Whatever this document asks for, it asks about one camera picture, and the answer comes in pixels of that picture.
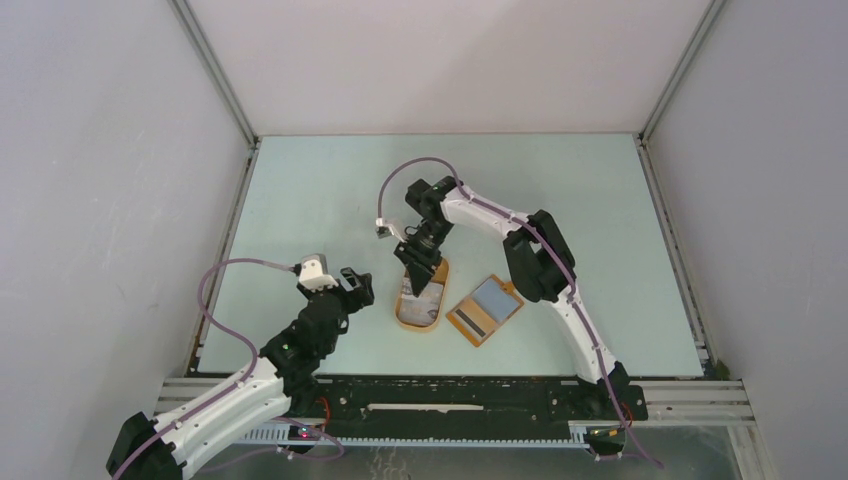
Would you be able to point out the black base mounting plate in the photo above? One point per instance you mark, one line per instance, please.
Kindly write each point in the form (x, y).
(463, 408)

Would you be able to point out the orange leather card holder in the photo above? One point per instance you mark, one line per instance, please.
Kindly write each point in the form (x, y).
(497, 298)

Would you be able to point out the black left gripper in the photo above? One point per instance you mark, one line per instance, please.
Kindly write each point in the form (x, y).
(360, 296)

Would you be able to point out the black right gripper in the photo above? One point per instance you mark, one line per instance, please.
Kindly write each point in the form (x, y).
(420, 265)

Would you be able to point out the silver patterned card in tray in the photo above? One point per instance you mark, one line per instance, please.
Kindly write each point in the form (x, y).
(419, 312)

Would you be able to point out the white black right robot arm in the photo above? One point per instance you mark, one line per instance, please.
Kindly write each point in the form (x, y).
(540, 265)

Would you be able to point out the beige oval plastic tray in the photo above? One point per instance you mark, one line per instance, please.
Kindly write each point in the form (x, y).
(441, 276)

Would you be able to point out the gold card with black stripe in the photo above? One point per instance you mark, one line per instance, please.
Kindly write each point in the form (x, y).
(474, 319)

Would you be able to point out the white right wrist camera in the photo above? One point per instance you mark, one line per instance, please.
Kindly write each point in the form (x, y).
(385, 228)

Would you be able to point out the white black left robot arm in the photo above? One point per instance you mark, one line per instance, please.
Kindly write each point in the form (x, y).
(278, 378)

